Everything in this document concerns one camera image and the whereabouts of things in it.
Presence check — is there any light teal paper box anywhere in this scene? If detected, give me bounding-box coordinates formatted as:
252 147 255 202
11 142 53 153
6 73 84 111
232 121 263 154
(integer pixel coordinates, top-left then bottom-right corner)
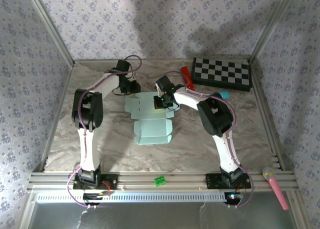
124 92 181 146

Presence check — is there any red toy microphone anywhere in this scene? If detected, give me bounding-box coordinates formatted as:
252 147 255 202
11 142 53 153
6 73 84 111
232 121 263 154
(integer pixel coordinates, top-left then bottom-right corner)
178 61 196 91

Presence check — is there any black white chessboard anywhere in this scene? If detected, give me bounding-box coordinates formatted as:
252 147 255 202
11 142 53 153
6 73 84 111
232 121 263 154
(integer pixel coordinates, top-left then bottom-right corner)
190 57 253 93

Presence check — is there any green terminal block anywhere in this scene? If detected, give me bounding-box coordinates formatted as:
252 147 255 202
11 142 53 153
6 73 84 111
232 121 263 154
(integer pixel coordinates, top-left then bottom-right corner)
153 175 167 187

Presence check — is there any black circuit board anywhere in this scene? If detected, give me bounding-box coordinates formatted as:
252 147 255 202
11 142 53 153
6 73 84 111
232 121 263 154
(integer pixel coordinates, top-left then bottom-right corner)
224 191 245 205
83 192 111 206

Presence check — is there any grey metal sheet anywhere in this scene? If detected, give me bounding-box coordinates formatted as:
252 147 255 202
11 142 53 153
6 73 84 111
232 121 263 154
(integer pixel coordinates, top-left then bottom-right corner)
19 201 301 229

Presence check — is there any pink toy microphone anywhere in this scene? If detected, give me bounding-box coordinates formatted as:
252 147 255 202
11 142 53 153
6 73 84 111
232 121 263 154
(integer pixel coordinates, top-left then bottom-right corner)
261 166 290 211

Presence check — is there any thin aluminium edge rail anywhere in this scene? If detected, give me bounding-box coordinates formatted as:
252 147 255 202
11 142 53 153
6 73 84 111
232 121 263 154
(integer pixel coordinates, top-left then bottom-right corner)
73 55 251 64

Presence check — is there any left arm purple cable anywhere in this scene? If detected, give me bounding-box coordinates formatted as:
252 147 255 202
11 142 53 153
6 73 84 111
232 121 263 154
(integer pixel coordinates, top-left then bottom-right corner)
66 54 143 210

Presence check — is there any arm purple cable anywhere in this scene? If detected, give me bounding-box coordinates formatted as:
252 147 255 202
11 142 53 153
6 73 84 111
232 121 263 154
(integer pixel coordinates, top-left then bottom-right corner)
66 54 143 210
164 70 255 210

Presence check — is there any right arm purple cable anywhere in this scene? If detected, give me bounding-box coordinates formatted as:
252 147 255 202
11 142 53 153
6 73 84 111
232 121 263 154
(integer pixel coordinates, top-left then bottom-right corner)
164 70 255 210

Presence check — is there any aluminium frame side rail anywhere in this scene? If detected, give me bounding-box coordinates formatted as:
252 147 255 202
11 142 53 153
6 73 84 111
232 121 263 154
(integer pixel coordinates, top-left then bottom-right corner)
37 62 76 174
249 60 286 172

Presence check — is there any aluminium frame cross rail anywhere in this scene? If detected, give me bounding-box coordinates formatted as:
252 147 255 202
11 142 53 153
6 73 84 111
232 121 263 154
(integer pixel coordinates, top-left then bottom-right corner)
26 171 300 192

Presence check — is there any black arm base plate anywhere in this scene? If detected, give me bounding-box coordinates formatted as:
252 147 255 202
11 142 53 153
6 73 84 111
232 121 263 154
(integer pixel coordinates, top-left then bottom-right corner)
72 172 119 191
205 172 252 191

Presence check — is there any white slotted cable duct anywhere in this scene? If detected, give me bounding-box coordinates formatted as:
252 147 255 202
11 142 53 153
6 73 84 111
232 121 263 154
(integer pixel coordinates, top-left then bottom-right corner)
36 191 230 204

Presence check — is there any aluminium frame post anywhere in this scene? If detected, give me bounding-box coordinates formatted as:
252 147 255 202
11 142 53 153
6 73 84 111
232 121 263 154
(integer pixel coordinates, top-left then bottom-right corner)
249 0 296 62
23 0 76 67

